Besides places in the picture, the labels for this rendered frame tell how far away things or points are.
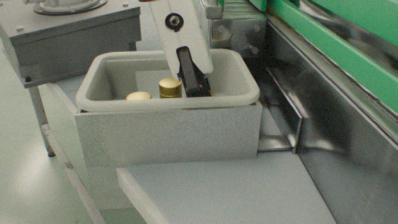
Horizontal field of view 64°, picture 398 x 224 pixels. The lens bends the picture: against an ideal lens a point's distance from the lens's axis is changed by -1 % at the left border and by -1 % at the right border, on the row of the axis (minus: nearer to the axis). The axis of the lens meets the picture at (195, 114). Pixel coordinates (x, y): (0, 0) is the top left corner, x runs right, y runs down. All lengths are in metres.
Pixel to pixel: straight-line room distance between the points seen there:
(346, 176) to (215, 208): 0.14
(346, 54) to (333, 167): 0.12
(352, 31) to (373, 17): 0.04
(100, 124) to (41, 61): 0.31
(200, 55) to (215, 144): 0.12
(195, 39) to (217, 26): 0.18
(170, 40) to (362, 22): 0.19
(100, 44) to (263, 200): 0.47
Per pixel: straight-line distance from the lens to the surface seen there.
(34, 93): 1.60
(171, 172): 0.41
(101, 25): 0.69
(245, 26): 0.55
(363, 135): 0.31
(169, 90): 0.47
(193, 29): 0.36
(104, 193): 0.46
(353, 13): 0.36
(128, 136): 0.40
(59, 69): 0.68
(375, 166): 0.30
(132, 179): 0.41
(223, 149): 0.41
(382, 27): 0.32
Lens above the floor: 1.02
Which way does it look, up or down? 31 degrees down
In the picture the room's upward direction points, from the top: straight up
